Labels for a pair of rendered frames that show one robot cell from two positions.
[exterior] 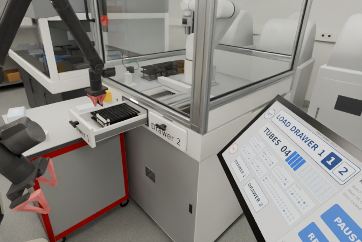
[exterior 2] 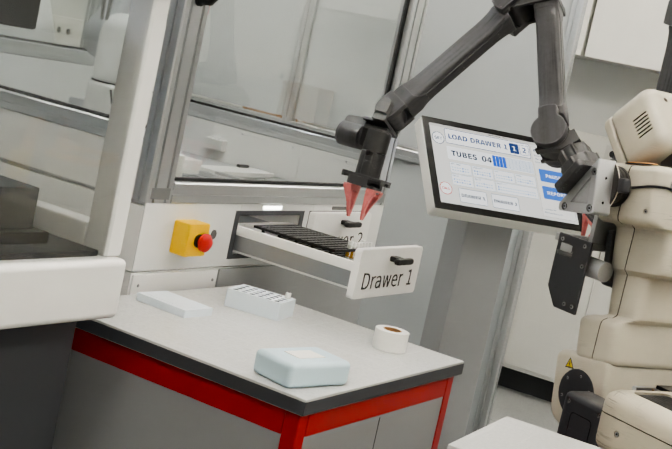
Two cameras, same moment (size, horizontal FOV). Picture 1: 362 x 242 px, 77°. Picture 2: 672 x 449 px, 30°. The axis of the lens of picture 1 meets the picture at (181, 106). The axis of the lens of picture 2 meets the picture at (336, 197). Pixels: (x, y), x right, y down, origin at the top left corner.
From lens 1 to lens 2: 3.70 m
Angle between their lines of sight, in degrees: 102
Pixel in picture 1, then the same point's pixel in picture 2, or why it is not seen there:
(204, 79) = not seen: hidden behind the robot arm
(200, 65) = not seen: hidden behind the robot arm
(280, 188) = (512, 184)
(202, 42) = (411, 60)
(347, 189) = (534, 158)
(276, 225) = (534, 205)
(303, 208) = (532, 184)
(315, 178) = (519, 163)
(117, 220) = not seen: outside the picture
